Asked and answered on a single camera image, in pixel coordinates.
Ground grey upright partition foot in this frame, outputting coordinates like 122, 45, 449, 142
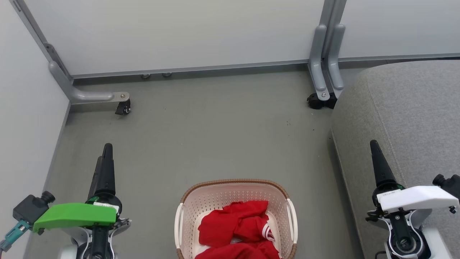
327, 23, 346, 90
308, 24, 330, 101

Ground cream perforated laundry basket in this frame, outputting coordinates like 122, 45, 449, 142
174, 179, 298, 259

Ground grey fabric sofa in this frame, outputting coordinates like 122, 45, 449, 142
331, 59, 460, 259

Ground long grey partition foot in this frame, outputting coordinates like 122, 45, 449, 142
49, 60, 130, 105

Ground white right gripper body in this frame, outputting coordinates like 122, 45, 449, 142
372, 183, 460, 214

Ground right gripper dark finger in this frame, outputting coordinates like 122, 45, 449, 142
370, 140, 397, 187

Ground teal plug left camera cable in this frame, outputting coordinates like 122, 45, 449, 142
0, 220, 31, 252

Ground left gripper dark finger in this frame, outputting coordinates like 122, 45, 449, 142
88, 157, 103, 199
96, 143, 116, 195

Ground red garment with white stripes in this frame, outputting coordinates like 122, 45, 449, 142
194, 216, 281, 259

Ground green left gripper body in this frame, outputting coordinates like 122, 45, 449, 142
33, 192, 123, 233

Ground red shorts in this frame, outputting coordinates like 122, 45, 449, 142
198, 200, 269, 248

